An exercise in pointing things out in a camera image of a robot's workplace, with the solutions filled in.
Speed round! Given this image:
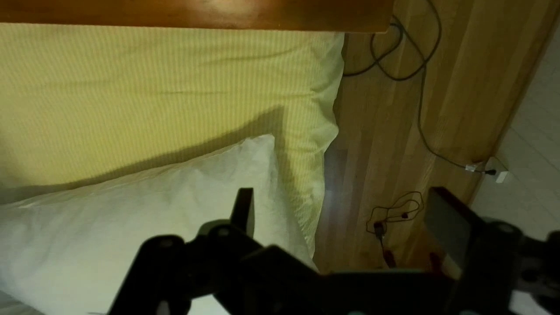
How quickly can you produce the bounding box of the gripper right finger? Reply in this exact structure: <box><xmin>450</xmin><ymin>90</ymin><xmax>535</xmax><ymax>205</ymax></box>
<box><xmin>423</xmin><ymin>187</ymin><xmax>560</xmax><ymax>315</ymax></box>

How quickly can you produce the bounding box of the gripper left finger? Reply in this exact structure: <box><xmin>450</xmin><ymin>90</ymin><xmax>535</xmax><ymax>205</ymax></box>
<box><xmin>107</xmin><ymin>188</ymin><xmax>324</xmax><ymax>315</ymax></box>

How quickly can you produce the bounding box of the white power adapter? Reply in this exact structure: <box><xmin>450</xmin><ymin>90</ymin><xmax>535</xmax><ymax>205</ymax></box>
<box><xmin>465</xmin><ymin>157</ymin><xmax>511</xmax><ymax>184</ymax></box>

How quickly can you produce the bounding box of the white pillow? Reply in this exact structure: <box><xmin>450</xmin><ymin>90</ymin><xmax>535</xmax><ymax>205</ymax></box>
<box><xmin>0</xmin><ymin>134</ymin><xmax>319</xmax><ymax>315</ymax></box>

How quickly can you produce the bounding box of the wooden headboard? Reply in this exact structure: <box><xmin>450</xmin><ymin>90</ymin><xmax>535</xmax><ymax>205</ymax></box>
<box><xmin>0</xmin><ymin>0</ymin><xmax>395</xmax><ymax>34</ymax></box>

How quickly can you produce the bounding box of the thin black and red cable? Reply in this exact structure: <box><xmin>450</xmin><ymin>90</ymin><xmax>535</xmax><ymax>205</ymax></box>
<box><xmin>366</xmin><ymin>191</ymin><xmax>424</xmax><ymax>268</ymax></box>

